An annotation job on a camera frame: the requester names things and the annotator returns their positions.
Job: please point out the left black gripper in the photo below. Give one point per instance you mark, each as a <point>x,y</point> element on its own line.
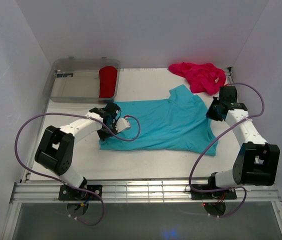
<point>103,136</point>

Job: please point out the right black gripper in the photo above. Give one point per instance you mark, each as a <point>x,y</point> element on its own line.
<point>210,113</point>

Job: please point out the cyan t shirt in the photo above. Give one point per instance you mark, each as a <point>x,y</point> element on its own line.
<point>176,123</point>

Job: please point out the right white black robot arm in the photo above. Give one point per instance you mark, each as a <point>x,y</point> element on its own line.
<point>257,160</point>

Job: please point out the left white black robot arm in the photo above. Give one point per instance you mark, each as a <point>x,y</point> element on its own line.
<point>56,148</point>

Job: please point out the magenta t shirt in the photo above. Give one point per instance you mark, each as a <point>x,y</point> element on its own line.
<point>202,78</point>

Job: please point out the rolled red t shirt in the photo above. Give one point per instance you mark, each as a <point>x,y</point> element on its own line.
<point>107,81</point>

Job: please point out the clear plastic bin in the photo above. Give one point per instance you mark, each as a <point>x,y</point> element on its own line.
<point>76,80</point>

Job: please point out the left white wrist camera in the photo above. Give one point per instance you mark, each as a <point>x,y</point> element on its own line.
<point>122,124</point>

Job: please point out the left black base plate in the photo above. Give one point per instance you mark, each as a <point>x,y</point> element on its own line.
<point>67,193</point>

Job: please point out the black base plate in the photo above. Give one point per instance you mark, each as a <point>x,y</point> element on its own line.
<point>226,195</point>
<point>67,193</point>

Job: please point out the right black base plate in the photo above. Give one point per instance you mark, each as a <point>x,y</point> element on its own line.
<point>226,195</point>

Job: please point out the aluminium frame rail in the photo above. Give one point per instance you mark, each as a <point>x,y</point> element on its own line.
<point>117,192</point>

